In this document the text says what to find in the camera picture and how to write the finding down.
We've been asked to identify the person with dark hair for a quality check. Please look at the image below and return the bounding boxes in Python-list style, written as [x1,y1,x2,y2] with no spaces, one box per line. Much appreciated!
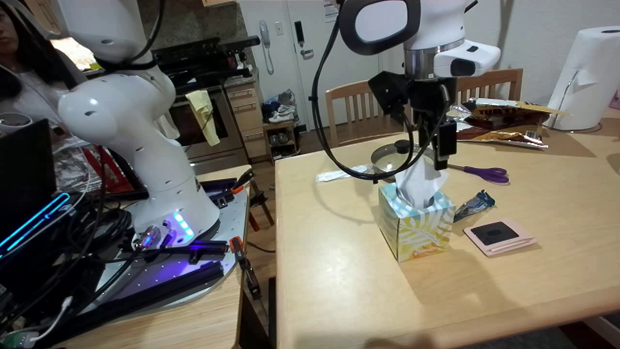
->
[0,4,43,101]

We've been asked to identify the metal robot mounting plate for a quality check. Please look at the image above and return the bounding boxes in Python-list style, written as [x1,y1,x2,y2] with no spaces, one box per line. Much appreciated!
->
[83,186,252,307]

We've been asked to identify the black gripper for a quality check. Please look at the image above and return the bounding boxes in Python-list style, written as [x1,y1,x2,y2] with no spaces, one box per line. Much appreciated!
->
[409,78,461,171]

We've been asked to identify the white wall phone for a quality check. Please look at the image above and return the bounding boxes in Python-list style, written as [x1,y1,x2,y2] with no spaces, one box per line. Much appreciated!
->
[258,20,277,78]

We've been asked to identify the black box with blue light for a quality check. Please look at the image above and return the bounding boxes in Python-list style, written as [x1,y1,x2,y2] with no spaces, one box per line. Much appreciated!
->
[0,190,80,260]

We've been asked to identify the brown snack bag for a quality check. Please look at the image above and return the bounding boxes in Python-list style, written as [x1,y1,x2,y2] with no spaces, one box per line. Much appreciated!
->
[461,95,558,152]

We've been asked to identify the black monitor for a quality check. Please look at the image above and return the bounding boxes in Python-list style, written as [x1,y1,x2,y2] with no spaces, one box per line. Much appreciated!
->
[0,117,58,249]

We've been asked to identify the white electric water boiler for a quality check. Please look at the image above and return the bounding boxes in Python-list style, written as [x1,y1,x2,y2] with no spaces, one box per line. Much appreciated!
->
[546,26,620,132]

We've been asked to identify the dark snack wrapper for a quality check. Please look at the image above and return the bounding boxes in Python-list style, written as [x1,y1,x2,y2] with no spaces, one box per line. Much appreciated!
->
[453,188,498,223]

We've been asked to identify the pink square device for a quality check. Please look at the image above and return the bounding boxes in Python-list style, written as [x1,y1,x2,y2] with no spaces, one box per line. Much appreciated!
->
[463,217,539,258]

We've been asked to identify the yellow cloth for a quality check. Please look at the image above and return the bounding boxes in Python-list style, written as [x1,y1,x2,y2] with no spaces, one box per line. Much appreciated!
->
[184,88,223,148]

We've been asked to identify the orange black clamp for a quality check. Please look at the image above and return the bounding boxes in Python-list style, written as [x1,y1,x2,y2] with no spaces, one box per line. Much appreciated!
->
[229,235,264,299]

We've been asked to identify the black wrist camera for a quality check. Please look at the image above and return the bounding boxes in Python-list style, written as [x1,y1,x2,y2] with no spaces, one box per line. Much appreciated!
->
[366,70,417,122]

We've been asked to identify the purple handled scissors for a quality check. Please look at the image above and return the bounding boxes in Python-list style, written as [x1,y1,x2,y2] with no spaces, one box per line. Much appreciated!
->
[448,163,512,186]

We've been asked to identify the white paper tissue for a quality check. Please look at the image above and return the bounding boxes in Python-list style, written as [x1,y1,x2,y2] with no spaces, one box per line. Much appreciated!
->
[393,154,450,210]

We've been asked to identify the patterned tissue box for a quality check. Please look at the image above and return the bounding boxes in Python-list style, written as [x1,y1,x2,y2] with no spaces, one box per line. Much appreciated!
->
[376,183,457,264]

